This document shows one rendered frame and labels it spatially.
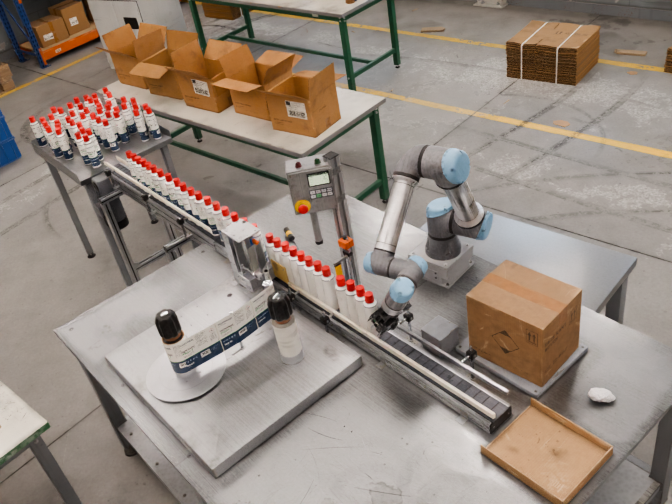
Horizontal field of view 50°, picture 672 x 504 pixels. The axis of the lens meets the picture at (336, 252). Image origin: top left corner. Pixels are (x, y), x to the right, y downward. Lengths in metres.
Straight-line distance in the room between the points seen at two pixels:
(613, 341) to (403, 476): 0.93
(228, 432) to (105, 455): 1.46
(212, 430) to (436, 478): 0.78
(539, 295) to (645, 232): 2.30
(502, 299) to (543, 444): 0.48
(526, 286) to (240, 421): 1.08
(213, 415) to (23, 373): 2.18
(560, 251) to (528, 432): 0.97
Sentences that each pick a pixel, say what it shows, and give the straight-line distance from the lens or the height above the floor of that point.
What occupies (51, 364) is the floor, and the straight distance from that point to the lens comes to 4.58.
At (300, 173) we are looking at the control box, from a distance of 2.62.
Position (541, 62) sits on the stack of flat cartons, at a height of 0.17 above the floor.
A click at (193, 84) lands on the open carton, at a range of 5.02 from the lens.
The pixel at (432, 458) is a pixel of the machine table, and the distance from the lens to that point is 2.40.
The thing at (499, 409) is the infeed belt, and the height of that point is 0.88.
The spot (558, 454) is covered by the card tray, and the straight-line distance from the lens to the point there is 2.41.
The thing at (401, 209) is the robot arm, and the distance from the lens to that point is 2.51.
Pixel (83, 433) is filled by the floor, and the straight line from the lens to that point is 4.07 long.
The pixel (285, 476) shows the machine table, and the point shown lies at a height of 0.83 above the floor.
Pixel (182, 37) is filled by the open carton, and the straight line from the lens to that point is 5.49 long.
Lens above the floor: 2.75
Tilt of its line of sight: 36 degrees down
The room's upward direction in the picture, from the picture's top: 11 degrees counter-clockwise
